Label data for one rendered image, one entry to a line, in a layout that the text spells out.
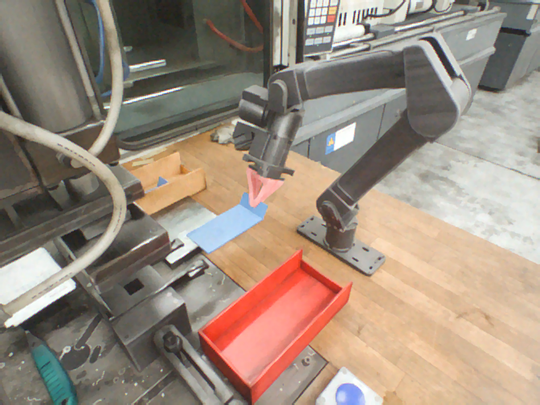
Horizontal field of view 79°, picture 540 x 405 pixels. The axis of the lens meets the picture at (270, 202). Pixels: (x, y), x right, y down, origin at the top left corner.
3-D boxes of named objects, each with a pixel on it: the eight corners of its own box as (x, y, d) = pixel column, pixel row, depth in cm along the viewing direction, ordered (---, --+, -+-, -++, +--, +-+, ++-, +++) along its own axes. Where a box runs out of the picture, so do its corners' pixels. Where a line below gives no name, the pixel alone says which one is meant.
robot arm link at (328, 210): (319, 201, 64) (345, 212, 61) (338, 180, 69) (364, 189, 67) (316, 225, 67) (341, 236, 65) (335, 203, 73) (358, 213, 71)
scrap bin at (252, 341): (348, 301, 62) (353, 280, 58) (251, 407, 48) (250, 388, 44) (300, 267, 68) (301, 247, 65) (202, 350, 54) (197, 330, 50)
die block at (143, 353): (193, 330, 57) (186, 305, 52) (140, 373, 51) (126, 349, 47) (136, 268, 68) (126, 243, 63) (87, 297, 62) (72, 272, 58)
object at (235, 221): (267, 216, 68) (268, 205, 66) (208, 254, 59) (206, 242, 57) (245, 202, 72) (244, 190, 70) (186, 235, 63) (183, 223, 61)
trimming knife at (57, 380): (67, 422, 46) (87, 403, 48) (59, 416, 44) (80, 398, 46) (26, 339, 56) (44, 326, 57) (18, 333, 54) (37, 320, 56)
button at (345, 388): (368, 402, 46) (370, 396, 45) (353, 426, 44) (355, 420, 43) (345, 382, 49) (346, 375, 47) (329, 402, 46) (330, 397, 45)
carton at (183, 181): (206, 190, 91) (203, 166, 86) (120, 235, 77) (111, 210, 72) (181, 173, 98) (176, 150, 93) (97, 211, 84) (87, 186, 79)
